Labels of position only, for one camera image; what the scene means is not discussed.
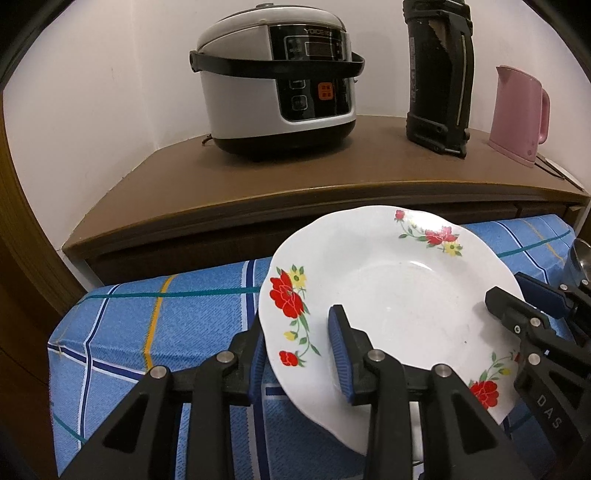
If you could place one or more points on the pink electric kettle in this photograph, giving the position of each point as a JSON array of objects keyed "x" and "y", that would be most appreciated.
[{"x": 515, "y": 120}]

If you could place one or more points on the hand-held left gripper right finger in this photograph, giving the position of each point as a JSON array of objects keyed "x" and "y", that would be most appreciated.
[{"x": 341, "y": 355}]

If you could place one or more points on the blue plaid tablecloth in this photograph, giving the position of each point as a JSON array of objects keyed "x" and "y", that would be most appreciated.
[{"x": 161, "y": 332}]

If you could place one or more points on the brown wooden door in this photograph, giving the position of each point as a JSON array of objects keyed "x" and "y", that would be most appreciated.
[{"x": 18, "y": 286}]

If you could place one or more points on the tall black thermos flask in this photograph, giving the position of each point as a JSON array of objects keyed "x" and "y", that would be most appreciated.
[{"x": 434, "y": 83}]

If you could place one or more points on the silver black rice cooker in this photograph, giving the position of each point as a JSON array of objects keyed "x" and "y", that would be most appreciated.
[{"x": 244, "y": 101}]

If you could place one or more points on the white plate red flowers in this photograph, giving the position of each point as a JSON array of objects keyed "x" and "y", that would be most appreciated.
[{"x": 406, "y": 295}]

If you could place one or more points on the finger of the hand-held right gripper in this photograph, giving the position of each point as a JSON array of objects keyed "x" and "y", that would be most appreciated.
[
  {"x": 508, "y": 307},
  {"x": 540, "y": 291}
]

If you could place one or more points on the white round kettle base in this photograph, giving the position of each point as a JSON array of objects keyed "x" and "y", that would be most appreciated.
[{"x": 565, "y": 174}]

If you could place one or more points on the brown wooden cabinet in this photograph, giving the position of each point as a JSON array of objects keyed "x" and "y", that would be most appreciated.
[{"x": 277, "y": 175}]

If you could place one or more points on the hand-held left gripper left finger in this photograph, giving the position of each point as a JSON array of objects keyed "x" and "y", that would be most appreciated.
[{"x": 256, "y": 369}]

